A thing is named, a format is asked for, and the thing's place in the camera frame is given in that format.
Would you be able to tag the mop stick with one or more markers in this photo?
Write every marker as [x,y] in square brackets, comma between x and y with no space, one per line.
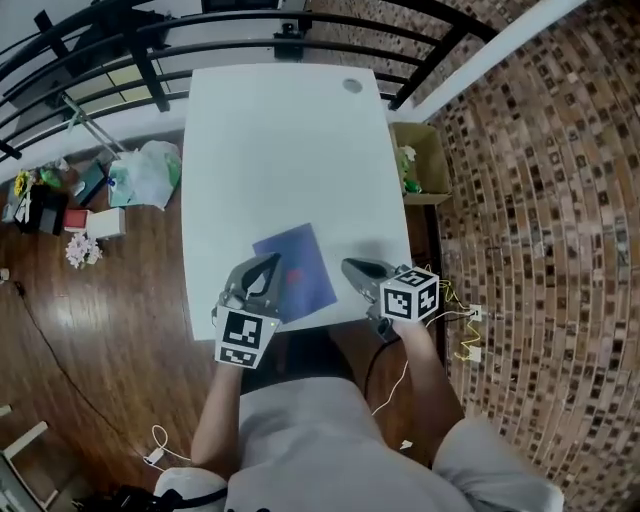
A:
[95,127]

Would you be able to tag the red box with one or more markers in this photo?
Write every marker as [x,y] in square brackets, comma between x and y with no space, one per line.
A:
[76,220]

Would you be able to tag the green toy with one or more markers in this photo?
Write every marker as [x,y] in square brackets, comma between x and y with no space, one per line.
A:
[51,177]

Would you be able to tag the cardboard box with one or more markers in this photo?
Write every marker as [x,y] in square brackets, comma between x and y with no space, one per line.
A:
[432,165]

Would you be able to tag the person's left forearm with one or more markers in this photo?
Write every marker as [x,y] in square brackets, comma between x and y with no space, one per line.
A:
[220,415]

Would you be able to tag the sunflower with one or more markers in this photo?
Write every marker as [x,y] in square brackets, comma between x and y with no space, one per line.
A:
[22,182]

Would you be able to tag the black metal railing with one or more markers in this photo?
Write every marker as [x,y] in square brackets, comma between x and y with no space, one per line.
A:
[150,70]

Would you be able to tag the green plastic item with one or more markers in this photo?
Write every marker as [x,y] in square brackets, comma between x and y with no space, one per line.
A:
[413,181]

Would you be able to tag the white artificial flower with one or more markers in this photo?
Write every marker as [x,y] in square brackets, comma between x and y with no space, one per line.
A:
[408,152]

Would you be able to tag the white wall socket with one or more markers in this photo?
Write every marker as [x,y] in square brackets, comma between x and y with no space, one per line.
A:
[476,312]
[475,354]

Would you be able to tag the dark green box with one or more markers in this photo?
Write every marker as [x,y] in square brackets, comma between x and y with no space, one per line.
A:
[91,184]

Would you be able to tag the white plastic bag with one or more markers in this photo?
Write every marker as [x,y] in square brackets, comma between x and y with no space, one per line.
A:
[155,175]

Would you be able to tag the black box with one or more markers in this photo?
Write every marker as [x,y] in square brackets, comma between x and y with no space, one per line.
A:
[47,214]

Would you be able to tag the white box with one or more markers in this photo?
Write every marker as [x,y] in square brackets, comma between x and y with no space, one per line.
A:
[106,223]

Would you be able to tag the person's right forearm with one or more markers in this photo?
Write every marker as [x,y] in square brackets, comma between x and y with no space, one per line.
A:
[430,380]

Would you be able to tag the black clamp mount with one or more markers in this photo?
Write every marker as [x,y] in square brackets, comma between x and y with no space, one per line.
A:
[289,40]

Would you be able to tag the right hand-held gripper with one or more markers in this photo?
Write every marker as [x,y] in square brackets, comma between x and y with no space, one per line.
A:
[407,296]

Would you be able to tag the white wooden furniture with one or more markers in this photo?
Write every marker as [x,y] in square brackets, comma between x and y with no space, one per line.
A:
[25,450]

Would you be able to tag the person's dark trousers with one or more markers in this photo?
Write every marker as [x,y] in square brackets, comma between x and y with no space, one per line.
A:
[300,355]

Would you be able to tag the purple notebook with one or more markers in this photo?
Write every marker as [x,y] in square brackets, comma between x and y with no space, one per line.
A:
[305,260]

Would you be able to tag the white paper scrap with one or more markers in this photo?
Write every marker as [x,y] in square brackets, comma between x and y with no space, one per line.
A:
[407,444]

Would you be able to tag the person's white shirt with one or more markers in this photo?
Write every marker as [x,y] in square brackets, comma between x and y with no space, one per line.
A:
[330,450]

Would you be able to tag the pink flower bouquet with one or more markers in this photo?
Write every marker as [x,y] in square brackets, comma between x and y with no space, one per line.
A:
[84,250]

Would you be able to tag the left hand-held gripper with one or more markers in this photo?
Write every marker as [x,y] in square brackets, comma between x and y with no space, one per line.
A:
[240,335]

